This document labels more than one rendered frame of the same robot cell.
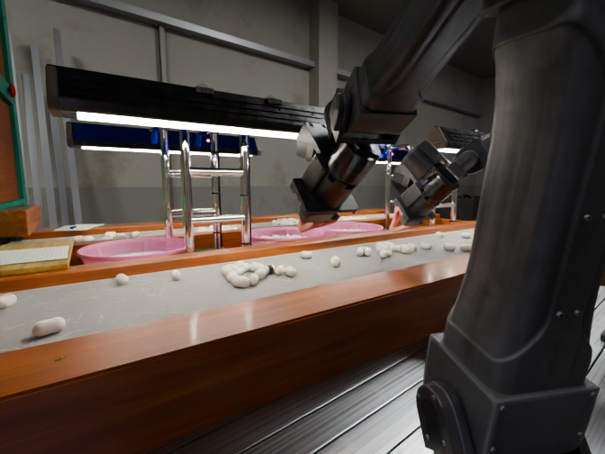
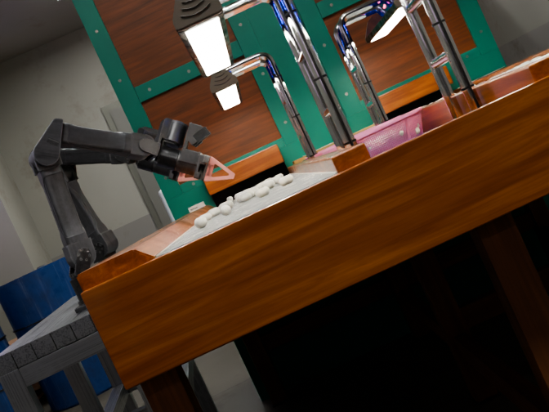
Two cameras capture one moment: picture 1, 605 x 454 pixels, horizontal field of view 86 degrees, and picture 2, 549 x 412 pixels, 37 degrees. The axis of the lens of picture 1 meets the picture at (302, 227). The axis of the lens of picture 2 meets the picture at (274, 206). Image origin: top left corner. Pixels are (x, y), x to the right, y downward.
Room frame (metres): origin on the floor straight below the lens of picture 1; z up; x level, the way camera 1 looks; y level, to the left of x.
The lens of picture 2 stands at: (2.08, -2.01, 0.79)
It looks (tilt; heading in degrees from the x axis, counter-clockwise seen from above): 2 degrees down; 123
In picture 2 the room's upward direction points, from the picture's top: 25 degrees counter-clockwise
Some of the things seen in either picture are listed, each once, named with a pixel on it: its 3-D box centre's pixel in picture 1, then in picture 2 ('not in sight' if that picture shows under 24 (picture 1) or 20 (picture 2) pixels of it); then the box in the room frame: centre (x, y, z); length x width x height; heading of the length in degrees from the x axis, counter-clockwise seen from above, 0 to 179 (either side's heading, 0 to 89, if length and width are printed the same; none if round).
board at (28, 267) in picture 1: (31, 255); (334, 143); (0.72, 0.61, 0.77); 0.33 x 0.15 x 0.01; 33
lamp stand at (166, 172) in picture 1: (185, 193); (387, 74); (1.10, 0.39, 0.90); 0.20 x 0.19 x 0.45; 123
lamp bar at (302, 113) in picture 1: (238, 112); (224, 87); (0.69, 0.13, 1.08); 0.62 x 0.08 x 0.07; 123
